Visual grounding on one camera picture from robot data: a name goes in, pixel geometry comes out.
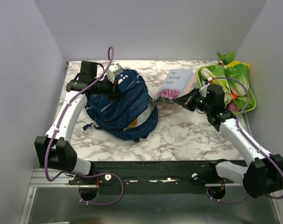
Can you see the purple onion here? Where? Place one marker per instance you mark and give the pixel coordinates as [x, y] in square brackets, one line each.
[233, 107]

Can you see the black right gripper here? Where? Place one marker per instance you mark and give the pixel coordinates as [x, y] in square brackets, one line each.
[187, 100]

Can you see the aluminium frame rail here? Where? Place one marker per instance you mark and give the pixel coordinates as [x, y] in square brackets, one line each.
[49, 202]

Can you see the navy blue student backpack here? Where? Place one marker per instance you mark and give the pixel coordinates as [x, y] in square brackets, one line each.
[115, 116]

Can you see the white green bok choy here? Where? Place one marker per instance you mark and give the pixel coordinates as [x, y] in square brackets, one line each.
[218, 71]

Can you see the black mounting rail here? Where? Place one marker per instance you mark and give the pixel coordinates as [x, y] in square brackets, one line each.
[149, 178]

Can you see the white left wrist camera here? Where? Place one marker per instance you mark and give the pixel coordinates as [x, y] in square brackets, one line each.
[113, 71]

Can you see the yellow paperback book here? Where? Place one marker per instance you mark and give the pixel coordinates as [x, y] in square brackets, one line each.
[133, 123]

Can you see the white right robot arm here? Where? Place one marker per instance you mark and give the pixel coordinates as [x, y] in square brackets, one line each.
[259, 172]

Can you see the green lettuce head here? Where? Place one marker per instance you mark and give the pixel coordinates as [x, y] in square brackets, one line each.
[239, 72]

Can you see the white book with pink roses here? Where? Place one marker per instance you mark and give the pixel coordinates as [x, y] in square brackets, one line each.
[176, 84]

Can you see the green plastic vegetable tray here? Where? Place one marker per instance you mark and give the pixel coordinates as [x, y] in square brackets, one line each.
[248, 101]

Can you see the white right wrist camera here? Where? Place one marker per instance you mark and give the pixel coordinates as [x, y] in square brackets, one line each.
[203, 89]

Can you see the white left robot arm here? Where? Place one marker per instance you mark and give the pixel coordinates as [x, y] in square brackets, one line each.
[54, 150]

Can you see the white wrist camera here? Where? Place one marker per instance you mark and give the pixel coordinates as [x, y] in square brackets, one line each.
[113, 71]
[203, 89]

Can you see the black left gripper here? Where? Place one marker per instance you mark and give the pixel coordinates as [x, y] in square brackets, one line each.
[113, 89]

